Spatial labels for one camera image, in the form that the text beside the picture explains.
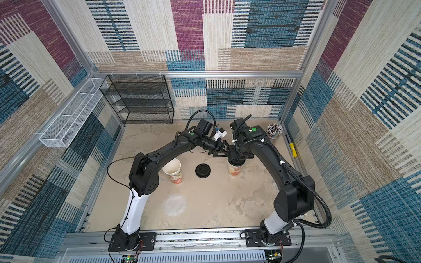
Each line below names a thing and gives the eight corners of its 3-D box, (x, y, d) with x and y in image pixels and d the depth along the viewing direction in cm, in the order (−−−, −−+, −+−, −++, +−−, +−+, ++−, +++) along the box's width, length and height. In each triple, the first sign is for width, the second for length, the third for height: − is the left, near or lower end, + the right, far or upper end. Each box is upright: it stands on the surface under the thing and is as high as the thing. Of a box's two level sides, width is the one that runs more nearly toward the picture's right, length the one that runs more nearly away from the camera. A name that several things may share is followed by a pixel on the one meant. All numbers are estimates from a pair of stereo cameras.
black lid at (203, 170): (195, 177, 95) (194, 176, 93) (196, 165, 100) (195, 163, 98) (210, 177, 95) (210, 176, 93) (210, 165, 100) (210, 163, 98)
